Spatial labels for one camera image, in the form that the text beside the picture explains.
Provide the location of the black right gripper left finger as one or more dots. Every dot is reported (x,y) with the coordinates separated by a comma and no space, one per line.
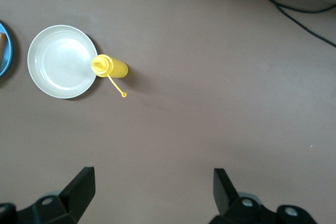
(81,192)

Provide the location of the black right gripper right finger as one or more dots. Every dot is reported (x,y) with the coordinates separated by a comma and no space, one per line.
(223,192)

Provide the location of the blue plate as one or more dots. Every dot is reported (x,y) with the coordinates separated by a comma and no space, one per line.
(9,51)

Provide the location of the yellow mustard squeeze bottle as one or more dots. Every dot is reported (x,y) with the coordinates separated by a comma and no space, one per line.
(118,68)

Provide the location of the brown toast bread slice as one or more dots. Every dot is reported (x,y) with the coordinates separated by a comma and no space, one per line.
(2,48)

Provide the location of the beige plate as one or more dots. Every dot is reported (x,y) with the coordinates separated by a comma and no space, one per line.
(61,62)

